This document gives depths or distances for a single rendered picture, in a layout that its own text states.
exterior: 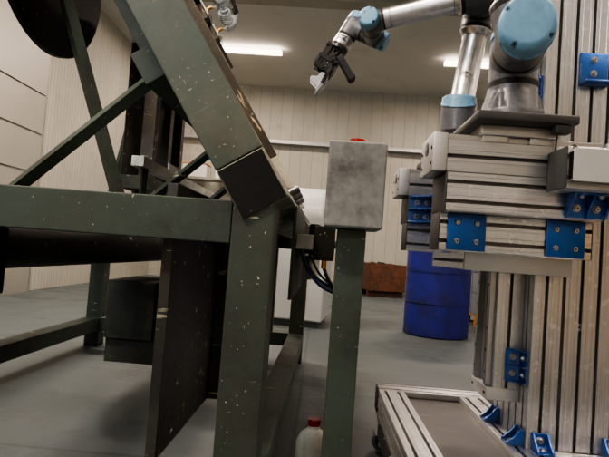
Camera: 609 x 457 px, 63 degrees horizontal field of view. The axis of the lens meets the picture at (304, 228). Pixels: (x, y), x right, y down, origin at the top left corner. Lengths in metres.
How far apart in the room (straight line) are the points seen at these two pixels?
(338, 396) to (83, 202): 0.67
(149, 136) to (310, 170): 7.29
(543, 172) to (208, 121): 0.76
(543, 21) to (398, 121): 9.07
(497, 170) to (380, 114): 9.02
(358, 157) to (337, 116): 9.10
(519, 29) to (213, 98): 0.65
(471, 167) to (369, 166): 0.28
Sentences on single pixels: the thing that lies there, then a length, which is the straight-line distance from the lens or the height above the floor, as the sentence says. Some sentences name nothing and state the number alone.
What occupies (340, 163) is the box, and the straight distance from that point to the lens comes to 1.04.
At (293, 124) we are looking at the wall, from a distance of 10.11.
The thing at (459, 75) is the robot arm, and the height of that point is 1.37.
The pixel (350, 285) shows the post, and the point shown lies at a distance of 1.05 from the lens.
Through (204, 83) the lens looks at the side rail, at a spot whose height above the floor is 1.03.
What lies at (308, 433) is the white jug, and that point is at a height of 0.16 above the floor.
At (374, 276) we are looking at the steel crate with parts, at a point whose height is 0.36.
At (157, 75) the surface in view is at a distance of 1.21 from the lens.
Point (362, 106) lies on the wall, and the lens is 10.22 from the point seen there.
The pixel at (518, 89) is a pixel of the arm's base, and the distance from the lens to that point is 1.30.
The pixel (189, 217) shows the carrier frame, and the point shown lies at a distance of 1.06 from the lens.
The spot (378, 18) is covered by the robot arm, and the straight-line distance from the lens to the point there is 1.94.
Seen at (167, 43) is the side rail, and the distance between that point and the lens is 1.16.
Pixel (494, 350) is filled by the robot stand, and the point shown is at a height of 0.46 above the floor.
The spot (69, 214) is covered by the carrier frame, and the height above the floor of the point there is 0.74.
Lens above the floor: 0.70
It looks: 3 degrees up
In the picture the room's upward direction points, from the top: 4 degrees clockwise
